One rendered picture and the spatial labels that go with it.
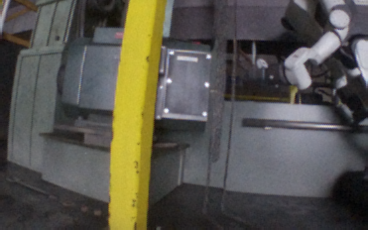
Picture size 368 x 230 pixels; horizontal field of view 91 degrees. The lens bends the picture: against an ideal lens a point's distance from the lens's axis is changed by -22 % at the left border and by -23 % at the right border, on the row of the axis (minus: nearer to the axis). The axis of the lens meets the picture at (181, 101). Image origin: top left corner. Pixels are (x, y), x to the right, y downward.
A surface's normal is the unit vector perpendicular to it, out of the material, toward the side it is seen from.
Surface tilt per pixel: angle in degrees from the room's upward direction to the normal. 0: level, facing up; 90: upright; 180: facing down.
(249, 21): 90
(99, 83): 90
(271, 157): 90
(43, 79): 90
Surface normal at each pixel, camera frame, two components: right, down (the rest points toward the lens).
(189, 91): 0.04, -0.07
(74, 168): -0.29, -0.10
